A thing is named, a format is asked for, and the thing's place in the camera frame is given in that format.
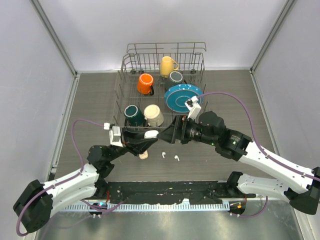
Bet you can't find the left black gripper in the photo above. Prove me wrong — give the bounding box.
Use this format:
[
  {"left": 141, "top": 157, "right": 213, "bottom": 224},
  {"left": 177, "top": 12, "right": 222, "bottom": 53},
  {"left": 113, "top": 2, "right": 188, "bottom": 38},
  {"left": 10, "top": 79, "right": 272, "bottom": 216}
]
[{"left": 106, "top": 127, "right": 157, "bottom": 163}]

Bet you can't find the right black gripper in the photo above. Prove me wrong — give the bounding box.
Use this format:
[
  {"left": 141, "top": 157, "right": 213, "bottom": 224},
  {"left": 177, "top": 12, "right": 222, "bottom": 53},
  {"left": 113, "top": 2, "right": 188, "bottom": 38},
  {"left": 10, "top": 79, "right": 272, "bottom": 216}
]
[{"left": 157, "top": 114, "right": 218, "bottom": 147}]

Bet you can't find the white charging case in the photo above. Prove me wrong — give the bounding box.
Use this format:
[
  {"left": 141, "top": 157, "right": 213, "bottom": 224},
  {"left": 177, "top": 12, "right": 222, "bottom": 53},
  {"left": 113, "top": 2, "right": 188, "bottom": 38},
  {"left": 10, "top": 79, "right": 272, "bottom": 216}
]
[{"left": 144, "top": 130, "right": 159, "bottom": 139}]

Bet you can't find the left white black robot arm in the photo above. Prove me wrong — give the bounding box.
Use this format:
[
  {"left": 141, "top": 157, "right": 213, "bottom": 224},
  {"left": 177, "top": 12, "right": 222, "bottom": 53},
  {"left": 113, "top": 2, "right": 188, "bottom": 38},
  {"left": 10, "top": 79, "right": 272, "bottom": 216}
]
[{"left": 13, "top": 126, "right": 159, "bottom": 237}]

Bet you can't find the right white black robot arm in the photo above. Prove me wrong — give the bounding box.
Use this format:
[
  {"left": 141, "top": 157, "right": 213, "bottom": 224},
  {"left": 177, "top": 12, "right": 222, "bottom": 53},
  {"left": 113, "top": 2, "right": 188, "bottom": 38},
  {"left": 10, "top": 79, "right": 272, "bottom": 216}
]
[{"left": 157, "top": 111, "right": 320, "bottom": 215}]

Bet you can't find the dark green mug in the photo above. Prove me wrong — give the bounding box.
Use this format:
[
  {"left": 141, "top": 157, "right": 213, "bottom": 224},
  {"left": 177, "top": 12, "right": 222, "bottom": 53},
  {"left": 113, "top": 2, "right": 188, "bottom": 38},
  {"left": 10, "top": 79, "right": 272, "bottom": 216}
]
[{"left": 123, "top": 104, "right": 146, "bottom": 127}]

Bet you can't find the cream white mug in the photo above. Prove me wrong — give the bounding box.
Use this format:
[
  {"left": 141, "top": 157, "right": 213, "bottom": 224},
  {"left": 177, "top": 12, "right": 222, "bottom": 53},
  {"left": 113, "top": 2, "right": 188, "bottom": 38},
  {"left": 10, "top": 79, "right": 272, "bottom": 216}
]
[{"left": 143, "top": 104, "right": 164, "bottom": 128}]

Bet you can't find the blue plate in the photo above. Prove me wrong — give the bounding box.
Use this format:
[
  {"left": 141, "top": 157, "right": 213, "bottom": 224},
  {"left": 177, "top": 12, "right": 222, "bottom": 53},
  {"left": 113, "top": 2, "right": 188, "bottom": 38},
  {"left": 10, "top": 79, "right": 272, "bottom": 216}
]
[{"left": 164, "top": 83, "right": 203, "bottom": 113}]

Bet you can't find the grey mug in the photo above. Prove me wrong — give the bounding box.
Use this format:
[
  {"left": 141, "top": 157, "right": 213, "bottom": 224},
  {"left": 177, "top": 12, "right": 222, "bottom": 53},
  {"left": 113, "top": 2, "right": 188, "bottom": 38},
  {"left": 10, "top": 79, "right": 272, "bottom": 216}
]
[{"left": 164, "top": 71, "right": 187, "bottom": 91}]

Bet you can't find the orange mug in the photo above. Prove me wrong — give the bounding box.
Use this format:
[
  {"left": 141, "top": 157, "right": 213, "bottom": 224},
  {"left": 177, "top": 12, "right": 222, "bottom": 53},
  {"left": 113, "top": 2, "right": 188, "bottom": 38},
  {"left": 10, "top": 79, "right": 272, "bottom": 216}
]
[{"left": 136, "top": 73, "right": 154, "bottom": 96}]

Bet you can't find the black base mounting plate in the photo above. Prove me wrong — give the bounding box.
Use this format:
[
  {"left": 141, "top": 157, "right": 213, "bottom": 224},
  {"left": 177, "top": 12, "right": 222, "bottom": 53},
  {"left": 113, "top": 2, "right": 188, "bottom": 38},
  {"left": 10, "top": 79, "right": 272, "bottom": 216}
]
[{"left": 93, "top": 181, "right": 256, "bottom": 205}]

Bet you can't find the yellow mug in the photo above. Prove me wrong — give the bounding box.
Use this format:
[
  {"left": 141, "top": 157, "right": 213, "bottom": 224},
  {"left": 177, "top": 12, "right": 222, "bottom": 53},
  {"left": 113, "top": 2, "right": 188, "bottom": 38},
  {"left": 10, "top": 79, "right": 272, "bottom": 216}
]
[{"left": 160, "top": 56, "right": 180, "bottom": 78}]

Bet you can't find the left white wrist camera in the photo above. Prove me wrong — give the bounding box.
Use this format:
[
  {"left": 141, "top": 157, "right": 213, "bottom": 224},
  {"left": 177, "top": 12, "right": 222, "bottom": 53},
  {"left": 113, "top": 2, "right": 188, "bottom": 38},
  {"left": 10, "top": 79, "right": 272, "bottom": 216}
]
[{"left": 103, "top": 122, "right": 124, "bottom": 148}]

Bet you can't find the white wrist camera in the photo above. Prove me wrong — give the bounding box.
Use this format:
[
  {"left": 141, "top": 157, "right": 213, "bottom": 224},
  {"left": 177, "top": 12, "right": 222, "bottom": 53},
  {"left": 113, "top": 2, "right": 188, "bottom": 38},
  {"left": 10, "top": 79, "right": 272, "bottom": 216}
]
[
  {"left": 184, "top": 95, "right": 202, "bottom": 120},
  {"left": 103, "top": 122, "right": 124, "bottom": 148}
]

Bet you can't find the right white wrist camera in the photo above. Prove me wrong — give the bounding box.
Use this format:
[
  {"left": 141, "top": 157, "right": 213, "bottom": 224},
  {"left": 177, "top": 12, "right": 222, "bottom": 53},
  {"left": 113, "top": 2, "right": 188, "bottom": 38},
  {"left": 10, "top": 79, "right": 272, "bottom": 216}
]
[{"left": 184, "top": 95, "right": 202, "bottom": 120}]

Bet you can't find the grey wire dish rack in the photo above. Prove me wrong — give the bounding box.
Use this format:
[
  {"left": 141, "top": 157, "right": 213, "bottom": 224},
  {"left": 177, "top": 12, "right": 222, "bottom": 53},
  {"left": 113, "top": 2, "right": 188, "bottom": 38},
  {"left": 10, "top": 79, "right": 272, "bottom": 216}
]
[{"left": 110, "top": 42, "right": 208, "bottom": 133}]

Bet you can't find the white slotted cable duct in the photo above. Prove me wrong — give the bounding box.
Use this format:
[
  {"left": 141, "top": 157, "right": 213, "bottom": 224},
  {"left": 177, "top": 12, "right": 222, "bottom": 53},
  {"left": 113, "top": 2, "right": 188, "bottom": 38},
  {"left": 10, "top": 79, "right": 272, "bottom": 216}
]
[{"left": 61, "top": 200, "right": 230, "bottom": 212}]

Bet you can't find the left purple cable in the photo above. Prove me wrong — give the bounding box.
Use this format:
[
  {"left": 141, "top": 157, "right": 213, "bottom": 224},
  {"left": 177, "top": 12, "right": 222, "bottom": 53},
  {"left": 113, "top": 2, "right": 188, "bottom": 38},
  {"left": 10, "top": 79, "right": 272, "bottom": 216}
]
[{"left": 16, "top": 118, "right": 106, "bottom": 237}]

